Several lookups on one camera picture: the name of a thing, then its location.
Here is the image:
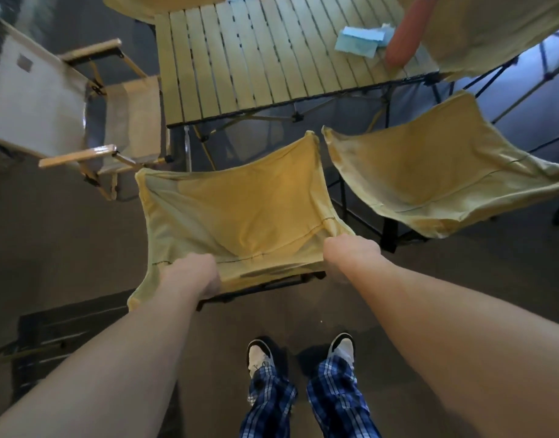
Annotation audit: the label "person's left hand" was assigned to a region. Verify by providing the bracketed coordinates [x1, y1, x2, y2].
[158, 252, 222, 302]

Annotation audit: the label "person's right hand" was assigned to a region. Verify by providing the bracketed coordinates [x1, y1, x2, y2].
[323, 234, 383, 286]

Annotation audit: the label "yellow fabric folding chair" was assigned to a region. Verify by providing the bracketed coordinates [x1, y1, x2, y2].
[126, 130, 357, 313]
[321, 89, 559, 254]
[102, 0, 230, 24]
[396, 0, 559, 153]

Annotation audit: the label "wooden frame canvas chair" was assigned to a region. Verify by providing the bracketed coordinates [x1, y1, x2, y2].
[0, 11, 174, 202]

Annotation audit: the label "person's left forearm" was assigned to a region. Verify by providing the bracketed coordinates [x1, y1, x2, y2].
[0, 282, 207, 438]

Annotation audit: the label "person's right forearm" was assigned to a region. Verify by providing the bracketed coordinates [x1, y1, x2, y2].
[348, 257, 559, 438]

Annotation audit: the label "person's right shoe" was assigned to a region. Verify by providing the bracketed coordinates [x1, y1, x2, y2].
[327, 332, 356, 368]

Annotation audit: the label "person's shoe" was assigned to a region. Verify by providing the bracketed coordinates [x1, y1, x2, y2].
[327, 332, 356, 368]
[246, 338, 275, 377]

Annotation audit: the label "person's left shoe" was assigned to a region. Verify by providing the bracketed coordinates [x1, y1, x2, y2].
[246, 338, 275, 377]

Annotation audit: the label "slatted folding table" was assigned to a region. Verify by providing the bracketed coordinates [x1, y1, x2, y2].
[154, 0, 444, 172]

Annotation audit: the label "blue plaid trousers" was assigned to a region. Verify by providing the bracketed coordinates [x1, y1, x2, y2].
[239, 358, 382, 438]

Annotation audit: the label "blue paper on table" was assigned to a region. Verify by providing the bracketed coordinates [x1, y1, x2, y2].
[334, 24, 394, 59]

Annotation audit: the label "red ribbed cup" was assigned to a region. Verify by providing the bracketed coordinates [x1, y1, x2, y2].
[383, 0, 438, 70]

